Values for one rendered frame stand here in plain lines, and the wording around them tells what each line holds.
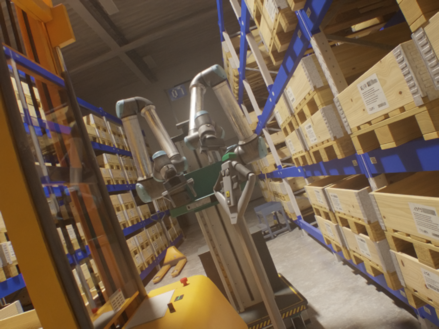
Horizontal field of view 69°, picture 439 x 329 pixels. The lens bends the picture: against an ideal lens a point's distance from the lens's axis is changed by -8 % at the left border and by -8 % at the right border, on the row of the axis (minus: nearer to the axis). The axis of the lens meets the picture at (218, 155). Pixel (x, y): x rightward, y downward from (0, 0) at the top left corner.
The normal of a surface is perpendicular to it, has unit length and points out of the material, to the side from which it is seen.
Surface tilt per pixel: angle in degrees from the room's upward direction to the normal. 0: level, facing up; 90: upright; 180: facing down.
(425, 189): 90
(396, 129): 90
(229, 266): 90
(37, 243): 90
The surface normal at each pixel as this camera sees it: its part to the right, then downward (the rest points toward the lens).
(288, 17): -0.05, -0.07
